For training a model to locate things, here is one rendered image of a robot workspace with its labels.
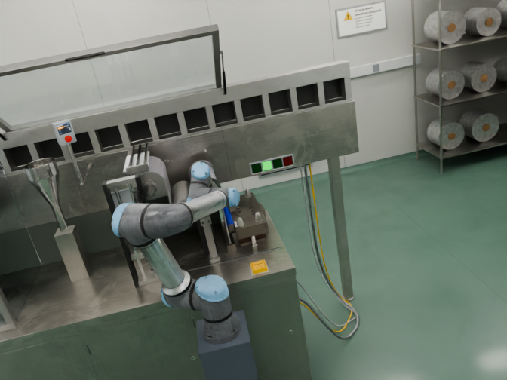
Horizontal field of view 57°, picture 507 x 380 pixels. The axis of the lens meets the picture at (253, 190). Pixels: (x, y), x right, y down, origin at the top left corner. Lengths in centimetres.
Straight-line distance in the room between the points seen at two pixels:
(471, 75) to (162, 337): 401
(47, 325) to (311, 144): 160
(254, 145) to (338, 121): 48
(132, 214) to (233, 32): 345
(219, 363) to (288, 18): 369
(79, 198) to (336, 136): 144
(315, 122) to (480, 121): 307
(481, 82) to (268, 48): 216
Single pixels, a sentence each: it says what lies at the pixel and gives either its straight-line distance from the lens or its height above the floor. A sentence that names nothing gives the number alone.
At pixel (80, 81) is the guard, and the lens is 227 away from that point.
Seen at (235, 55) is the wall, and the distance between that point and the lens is 484.
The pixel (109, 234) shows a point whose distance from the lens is 274.
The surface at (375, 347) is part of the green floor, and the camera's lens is 309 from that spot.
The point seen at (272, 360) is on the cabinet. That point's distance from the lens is 253.
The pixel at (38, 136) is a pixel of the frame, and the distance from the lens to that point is 260.
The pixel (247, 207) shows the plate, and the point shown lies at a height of 103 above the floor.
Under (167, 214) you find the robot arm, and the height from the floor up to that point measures 150.
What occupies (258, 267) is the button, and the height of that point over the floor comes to 92.
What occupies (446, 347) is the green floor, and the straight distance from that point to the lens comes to 312.
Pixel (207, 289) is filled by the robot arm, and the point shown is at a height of 113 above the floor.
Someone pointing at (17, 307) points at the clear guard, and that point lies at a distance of 251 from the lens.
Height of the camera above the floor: 212
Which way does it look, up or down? 23 degrees down
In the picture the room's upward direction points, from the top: 11 degrees counter-clockwise
